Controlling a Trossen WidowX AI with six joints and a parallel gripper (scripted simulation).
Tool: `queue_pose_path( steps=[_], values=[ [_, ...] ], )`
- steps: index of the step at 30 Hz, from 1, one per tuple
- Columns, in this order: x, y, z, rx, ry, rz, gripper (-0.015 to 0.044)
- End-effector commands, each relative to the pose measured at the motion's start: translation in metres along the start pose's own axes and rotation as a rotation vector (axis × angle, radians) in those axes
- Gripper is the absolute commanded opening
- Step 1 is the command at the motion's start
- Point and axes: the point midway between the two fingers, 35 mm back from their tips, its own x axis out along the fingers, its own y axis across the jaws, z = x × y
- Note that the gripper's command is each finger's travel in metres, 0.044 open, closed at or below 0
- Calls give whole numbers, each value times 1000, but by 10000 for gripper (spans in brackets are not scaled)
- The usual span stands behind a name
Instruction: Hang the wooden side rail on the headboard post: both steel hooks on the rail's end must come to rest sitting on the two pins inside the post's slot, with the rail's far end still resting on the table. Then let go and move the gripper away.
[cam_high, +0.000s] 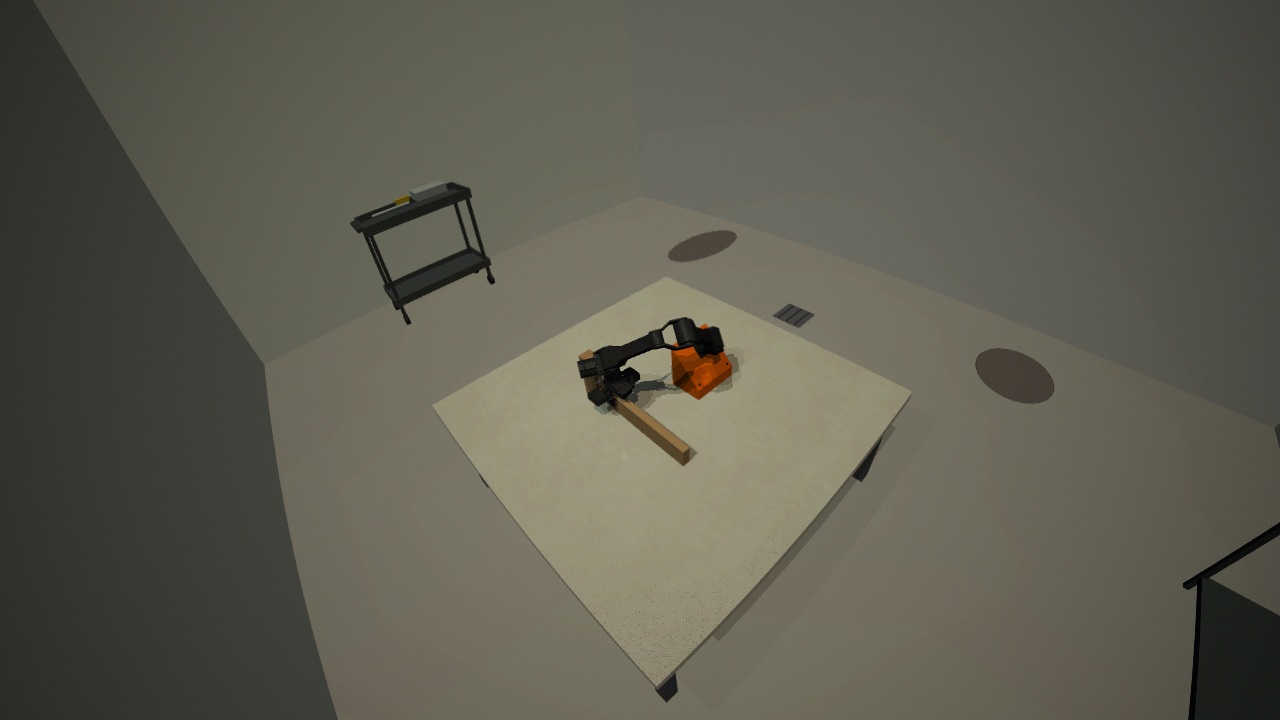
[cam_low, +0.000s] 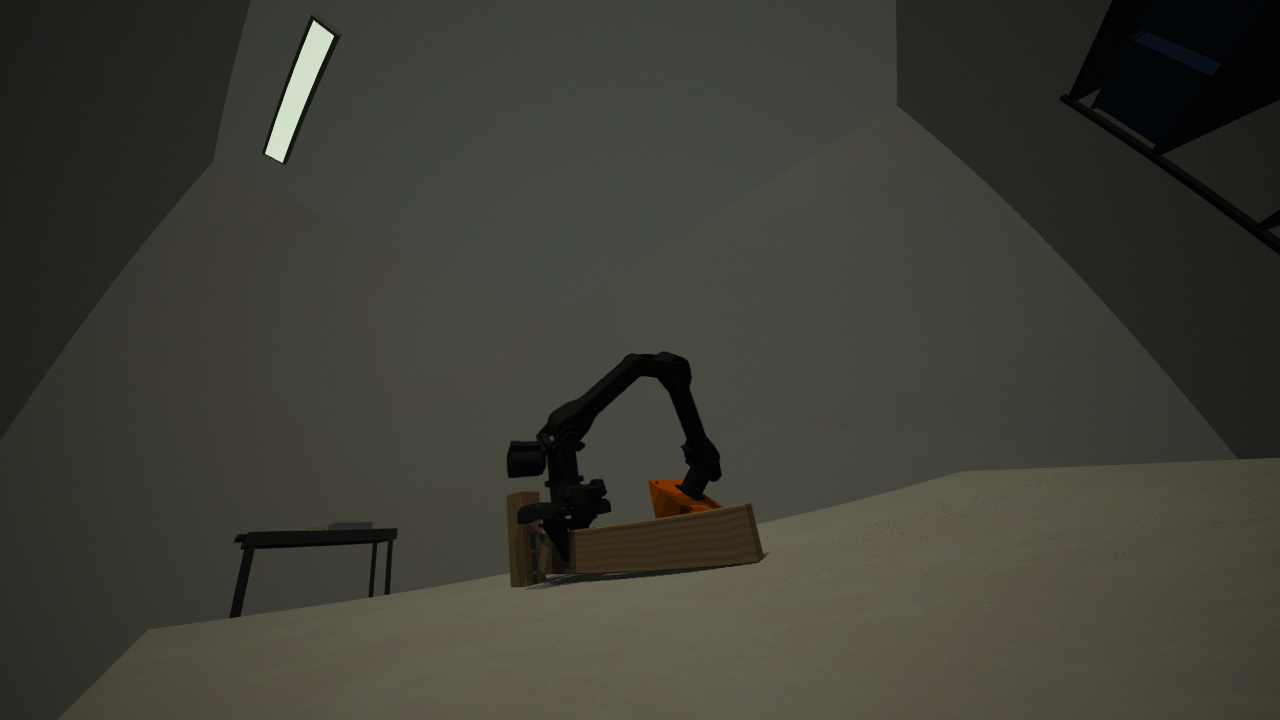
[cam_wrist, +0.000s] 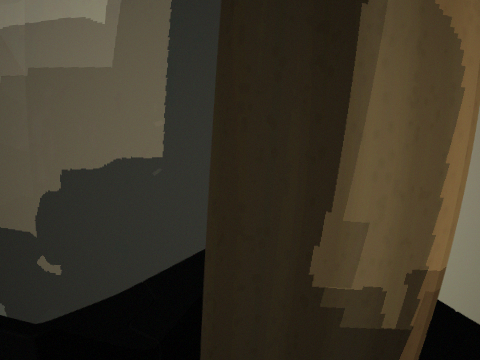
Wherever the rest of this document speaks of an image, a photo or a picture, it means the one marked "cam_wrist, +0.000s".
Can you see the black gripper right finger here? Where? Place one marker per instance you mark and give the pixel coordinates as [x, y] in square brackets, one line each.
[451, 336]

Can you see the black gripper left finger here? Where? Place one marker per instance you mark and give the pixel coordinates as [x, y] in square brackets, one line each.
[157, 319]

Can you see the brown wooden board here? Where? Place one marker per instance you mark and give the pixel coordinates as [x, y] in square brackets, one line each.
[342, 132]

